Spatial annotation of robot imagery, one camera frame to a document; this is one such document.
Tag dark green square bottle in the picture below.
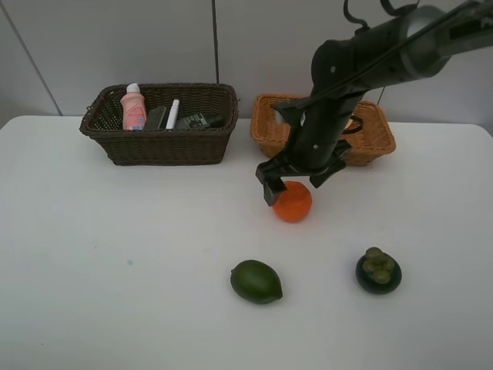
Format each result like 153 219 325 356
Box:
174 113 224 130

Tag dark brown wicker basket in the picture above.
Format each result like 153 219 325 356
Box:
79 83 238 166

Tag white marker red caps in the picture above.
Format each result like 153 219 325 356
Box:
165 99 180 130

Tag orange wicker basket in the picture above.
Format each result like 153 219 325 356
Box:
250 94 396 167

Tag dark mangosteen green top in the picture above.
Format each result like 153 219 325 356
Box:
355 247 402 294

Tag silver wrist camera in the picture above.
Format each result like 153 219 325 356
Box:
271 99 304 127

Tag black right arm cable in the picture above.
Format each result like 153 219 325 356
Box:
342 0 421 34

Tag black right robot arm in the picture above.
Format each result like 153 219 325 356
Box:
256 1 492 206

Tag orange tangerine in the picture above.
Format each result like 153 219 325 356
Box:
273 180 313 223

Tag pink bottle white cap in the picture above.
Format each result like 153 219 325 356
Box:
120 83 147 131

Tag black whiteboard eraser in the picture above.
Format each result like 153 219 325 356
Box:
143 106 167 131

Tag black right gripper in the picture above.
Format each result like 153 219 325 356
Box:
255 140 351 207

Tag green lime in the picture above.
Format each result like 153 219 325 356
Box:
230 260 283 304

